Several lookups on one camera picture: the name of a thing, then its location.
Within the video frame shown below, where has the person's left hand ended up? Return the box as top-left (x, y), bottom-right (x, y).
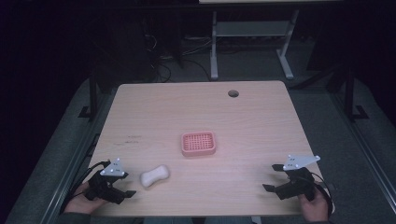
top-left (64, 182), bottom-right (109, 216)

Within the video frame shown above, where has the person's right hand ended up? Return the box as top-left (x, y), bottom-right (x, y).
top-left (297, 187), bottom-right (331, 223)

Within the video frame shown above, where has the white metal stand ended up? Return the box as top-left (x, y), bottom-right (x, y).
top-left (209, 8), bottom-right (301, 81)

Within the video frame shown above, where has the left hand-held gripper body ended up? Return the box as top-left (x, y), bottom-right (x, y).
top-left (84, 157), bottom-right (127, 205)

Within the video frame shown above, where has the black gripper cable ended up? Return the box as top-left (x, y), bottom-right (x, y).
top-left (310, 171), bottom-right (335, 218)
top-left (60, 159), bottom-right (112, 215)

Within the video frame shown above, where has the bundle of floor cables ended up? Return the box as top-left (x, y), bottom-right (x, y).
top-left (141, 32), bottom-right (213, 83)

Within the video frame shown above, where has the pink soap dish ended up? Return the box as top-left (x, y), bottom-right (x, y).
top-left (180, 131), bottom-right (218, 158)

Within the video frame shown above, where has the grey metal rail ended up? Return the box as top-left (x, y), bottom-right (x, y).
top-left (329, 90), bottom-right (396, 204)
top-left (38, 90), bottom-right (118, 224)

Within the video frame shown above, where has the white soap bar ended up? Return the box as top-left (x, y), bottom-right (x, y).
top-left (139, 164), bottom-right (172, 189)

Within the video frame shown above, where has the black metal stand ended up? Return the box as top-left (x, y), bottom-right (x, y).
top-left (343, 65), bottom-right (371, 123)
top-left (78, 68), bottom-right (100, 121)

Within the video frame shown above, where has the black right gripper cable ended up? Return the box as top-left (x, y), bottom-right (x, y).
top-left (310, 171), bottom-right (335, 218)

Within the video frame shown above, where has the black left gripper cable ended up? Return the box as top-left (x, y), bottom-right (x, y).
top-left (60, 159), bottom-right (112, 215)

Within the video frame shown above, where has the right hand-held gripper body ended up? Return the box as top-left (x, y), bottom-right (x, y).
top-left (275, 154), bottom-right (321, 202)

